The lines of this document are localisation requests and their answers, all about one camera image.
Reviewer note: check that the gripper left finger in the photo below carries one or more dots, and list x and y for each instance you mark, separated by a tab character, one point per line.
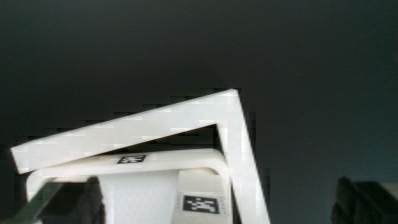
64	204

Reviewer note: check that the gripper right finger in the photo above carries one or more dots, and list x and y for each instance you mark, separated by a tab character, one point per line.
366	202

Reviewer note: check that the white desk tabletop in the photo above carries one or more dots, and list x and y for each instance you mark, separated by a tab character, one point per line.
137	181

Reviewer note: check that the white front obstacle bar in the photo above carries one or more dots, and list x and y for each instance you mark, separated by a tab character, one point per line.
210	110

